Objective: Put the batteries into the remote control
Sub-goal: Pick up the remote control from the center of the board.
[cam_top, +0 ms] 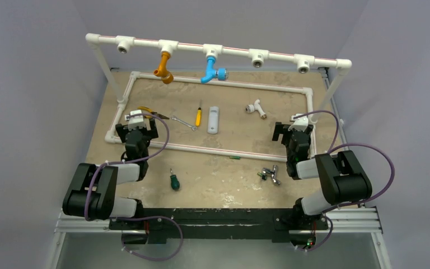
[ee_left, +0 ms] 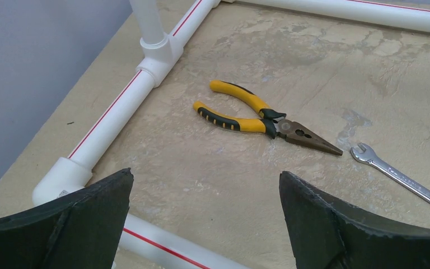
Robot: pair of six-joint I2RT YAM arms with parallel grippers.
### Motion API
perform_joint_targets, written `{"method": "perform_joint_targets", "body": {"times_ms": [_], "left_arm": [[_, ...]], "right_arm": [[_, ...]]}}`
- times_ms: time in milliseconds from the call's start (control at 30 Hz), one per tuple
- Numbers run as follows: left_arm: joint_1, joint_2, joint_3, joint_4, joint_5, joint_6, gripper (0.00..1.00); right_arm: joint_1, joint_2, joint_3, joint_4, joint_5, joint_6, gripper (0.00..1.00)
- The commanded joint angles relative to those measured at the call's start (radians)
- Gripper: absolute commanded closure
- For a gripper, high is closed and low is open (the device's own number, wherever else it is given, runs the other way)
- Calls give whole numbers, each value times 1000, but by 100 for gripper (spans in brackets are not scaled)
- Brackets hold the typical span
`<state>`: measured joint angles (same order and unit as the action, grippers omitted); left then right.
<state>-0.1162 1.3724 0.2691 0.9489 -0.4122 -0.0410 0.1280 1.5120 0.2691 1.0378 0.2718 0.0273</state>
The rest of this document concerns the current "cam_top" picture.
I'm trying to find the white PVC pipe frame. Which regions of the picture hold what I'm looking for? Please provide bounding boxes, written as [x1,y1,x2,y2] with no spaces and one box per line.
[85,33,352,144]

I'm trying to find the white remote control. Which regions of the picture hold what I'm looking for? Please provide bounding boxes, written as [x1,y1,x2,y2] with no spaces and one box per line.
[207,106,219,135]

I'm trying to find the yellow handled pliers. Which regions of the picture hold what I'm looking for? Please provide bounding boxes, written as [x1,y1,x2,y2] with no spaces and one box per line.
[137,106,170,119]

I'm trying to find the silver wrench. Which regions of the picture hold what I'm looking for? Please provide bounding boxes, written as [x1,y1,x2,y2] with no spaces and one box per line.
[171,115,198,131]

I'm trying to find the chrome metal faucet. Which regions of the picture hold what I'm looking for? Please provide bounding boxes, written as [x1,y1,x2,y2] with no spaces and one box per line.
[257,165,281,186]

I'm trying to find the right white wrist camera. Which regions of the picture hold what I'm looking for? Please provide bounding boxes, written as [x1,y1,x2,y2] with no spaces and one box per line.
[288,114,310,132]

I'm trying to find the blue plastic faucet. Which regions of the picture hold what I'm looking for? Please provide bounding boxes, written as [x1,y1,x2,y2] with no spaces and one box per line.
[200,56,228,84]

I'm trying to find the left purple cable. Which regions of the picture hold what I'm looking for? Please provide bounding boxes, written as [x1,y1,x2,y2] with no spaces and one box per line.
[84,113,170,222]

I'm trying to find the orange plastic faucet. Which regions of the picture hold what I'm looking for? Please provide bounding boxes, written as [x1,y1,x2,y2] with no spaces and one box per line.
[153,52,174,84]

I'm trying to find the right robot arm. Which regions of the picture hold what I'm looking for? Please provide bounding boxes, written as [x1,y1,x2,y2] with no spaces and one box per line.
[272,122,372,228]

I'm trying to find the yellow screwdriver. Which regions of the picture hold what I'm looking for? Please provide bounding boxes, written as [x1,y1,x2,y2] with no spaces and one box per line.
[195,100,202,127]

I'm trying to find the aluminium rail frame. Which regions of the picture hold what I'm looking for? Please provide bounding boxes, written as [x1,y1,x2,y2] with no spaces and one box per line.
[54,80,391,268]

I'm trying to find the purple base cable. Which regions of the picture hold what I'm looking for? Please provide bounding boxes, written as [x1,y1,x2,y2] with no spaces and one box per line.
[120,216,184,262]

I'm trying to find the white plastic faucet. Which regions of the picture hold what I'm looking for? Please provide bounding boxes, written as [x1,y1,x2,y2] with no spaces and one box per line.
[245,99,267,119]

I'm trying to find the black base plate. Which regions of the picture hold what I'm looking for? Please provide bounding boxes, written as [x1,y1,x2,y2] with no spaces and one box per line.
[109,208,329,244]

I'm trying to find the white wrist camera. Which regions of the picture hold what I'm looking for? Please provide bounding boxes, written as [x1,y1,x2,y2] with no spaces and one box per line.
[288,114,310,132]
[124,109,146,130]

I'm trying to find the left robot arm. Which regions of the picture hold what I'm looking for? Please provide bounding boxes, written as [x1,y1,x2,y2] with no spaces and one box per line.
[62,118,158,229]

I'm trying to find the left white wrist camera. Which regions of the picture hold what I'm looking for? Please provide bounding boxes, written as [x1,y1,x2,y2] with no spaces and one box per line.
[124,109,146,130]

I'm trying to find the green stubby screwdriver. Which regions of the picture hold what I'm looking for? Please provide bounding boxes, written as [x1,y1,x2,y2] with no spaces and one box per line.
[170,169,180,191]

